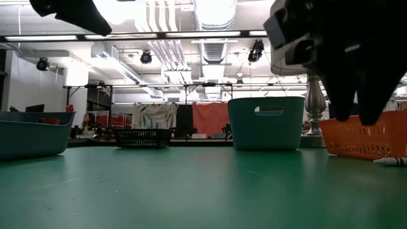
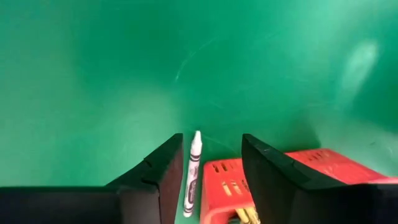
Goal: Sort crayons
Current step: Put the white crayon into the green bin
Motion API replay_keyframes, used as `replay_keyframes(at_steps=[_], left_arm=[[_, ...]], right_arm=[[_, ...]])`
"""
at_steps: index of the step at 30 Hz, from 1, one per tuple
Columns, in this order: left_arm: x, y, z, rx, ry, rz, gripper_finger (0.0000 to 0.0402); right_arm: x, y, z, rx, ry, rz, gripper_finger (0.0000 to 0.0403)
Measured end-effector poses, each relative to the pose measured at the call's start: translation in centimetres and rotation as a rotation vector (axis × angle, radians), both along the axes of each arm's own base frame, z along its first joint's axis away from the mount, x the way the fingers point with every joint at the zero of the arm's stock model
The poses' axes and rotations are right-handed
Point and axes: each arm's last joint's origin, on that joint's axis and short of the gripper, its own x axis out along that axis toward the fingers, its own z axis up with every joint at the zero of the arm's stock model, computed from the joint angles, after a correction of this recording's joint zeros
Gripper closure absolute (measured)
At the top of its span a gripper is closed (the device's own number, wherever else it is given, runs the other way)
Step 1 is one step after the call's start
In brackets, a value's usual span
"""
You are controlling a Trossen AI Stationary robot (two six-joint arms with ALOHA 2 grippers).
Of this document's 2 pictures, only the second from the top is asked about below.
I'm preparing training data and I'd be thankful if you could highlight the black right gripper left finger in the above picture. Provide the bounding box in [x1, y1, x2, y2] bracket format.
[107, 133, 184, 224]

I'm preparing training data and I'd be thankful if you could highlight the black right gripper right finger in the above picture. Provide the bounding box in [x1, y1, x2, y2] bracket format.
[241, 133, 346, 224]

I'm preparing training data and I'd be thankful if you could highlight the orange mesh basket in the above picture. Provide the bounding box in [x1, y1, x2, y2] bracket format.
[199, 148, 398, 224]

